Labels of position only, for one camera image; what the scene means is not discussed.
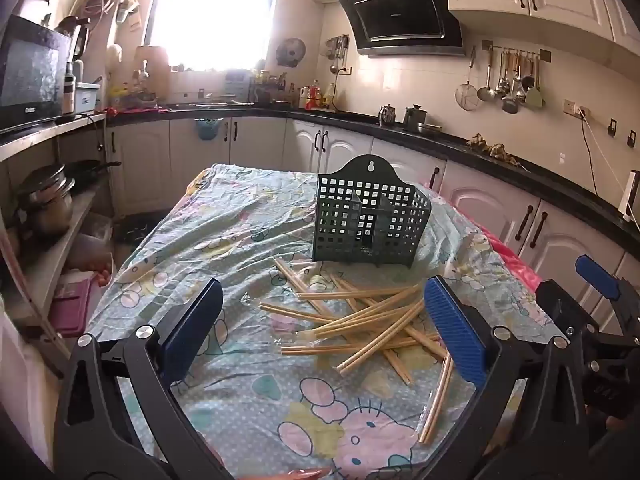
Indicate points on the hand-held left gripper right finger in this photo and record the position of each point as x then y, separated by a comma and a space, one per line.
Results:
455, 330

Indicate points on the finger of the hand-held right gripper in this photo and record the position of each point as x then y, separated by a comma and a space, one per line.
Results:
595, 272
560, 305

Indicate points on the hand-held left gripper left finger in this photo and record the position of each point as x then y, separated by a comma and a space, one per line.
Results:
192, 330

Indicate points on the bunch of wooden chopsticks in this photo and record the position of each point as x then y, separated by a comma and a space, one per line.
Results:
350, 320

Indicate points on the dark green plastic utensil basket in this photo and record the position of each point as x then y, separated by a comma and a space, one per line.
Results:
340, 240

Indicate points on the person's left hand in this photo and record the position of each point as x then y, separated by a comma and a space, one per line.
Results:
305, 474

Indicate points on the cartoon printed tablecloth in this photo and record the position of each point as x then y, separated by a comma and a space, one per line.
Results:
240, 240

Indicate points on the dark shoes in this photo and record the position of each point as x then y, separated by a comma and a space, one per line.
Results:
137, 232

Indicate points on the pink plastic box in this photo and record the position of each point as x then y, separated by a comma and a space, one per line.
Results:
72, 307

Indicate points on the ginger roots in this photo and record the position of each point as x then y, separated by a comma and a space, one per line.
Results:
492, 150

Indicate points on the white base cabinets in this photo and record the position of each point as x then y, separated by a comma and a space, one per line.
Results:
150, 170

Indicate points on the green spatula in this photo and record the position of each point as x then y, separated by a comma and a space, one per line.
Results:
535, 97

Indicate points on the black kitchen countertop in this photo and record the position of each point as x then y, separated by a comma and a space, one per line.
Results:
450, 145

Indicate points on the bunch of hanging spoons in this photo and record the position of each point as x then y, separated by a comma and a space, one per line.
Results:
510, 102

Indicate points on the black frying pan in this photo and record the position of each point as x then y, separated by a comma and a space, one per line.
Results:
87, 170

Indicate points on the stacked steel pots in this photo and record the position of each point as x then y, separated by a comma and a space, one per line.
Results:
45, 205

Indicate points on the blue hanging bin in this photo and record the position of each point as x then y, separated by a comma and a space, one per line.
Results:
207, 130

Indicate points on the steel bowl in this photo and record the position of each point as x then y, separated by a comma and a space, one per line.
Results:
429, 129

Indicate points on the steel ladle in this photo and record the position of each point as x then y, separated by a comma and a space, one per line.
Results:
485, 92

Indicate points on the dark lidded pot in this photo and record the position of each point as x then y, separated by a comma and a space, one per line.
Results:
414, 117

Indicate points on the steel teapot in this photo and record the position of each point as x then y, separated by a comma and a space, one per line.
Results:
387, 115

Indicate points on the metal storage shelf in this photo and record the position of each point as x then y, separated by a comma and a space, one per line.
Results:
45, 135

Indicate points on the grey-blue plastic bin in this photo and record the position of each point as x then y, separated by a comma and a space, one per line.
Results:
87, 100

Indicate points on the group of condiment bottles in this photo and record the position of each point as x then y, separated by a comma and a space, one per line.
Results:
314, 97

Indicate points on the wooden cutting board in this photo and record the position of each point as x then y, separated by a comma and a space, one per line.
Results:
152, 70

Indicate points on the black microwave oven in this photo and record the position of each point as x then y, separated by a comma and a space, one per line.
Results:
30, 70

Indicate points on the kitchen window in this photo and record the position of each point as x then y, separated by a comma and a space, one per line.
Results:
210, 15

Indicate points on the black range hood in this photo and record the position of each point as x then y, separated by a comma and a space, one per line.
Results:
400, 15

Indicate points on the black wall hook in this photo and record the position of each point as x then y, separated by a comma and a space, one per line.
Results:
612, 127
632, 139

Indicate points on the wall power socket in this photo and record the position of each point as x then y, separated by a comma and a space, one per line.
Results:
572, 106

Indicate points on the small round wall fan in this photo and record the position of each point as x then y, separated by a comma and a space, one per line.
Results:
291, 52

